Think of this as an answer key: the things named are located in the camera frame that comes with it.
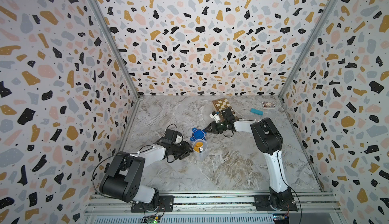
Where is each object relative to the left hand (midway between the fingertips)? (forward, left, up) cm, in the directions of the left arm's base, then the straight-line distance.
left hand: (195, 150), depth 88 cm
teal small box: (+33, -45, -5) cm, 56 cm away
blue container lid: (+14, -2, -5) cm, 15 cm away
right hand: (+15, -7, -3) cm, 17 cm away
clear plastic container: (-2, -3, +5) cm, 6 cm away
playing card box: (+38, -56, -4) cm, 68 cm away
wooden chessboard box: (+37, -18, -2) cm, 42 cm away
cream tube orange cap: (0, -2, +8) cm, 8 cm away
